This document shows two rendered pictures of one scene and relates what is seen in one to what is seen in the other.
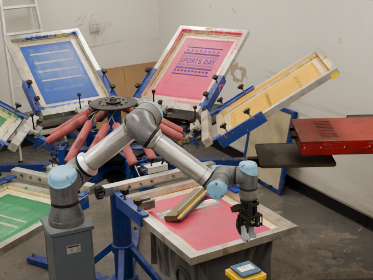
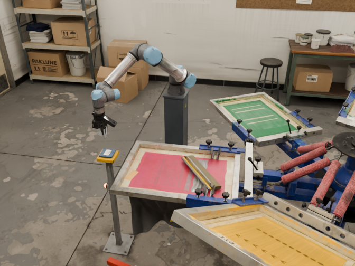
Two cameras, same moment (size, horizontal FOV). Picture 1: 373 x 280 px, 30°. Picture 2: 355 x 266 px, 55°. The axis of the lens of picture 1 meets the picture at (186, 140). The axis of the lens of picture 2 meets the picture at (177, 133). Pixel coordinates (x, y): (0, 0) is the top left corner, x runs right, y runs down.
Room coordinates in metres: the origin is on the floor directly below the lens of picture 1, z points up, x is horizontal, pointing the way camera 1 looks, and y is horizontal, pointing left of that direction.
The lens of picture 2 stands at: (4.36, -1.52, 2.39)
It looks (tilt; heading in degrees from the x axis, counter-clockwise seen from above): 31 degrees down; 130
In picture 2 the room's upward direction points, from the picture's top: straight up
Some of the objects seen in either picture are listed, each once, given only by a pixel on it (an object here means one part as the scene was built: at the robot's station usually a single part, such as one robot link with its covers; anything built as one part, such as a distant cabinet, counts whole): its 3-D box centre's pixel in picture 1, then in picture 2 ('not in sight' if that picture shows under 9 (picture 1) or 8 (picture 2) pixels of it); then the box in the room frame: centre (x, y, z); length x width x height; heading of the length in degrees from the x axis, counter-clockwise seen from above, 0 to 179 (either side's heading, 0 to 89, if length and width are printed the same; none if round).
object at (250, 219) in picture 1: (249, 211); (99, 119); (2.61, -0.25, 1.24); 0.09 x 0.08 x 0.12; 29
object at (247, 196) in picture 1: (248, 193); (99, 109); (2.62, -0.25, 1.32); 0.08 x 0.08 x 0.05
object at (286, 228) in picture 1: (202, 214); (180, 170); (3.19, -0.07, 0.97); 0.79 x 0.58 x 0.04; 29
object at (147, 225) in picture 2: not in sight; (166, 216); (3.24, -0.28, 0.74); 0.46 x 0.04 x 0.42; 29
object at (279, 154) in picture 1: (223, 161); not in sight; (4.10, -0.23, 0.91); 1.34 x 0.40 x 0.08; 89
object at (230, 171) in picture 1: (222, 175); (110, 94); (2.62, -0.14, 1.40); 0.11 x 0.11 x 0.08; 76
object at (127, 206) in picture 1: (131, 209); (219, 151); (3.26, 0.29, 0.98); 0.30 x 0.05 x 0.07; 29
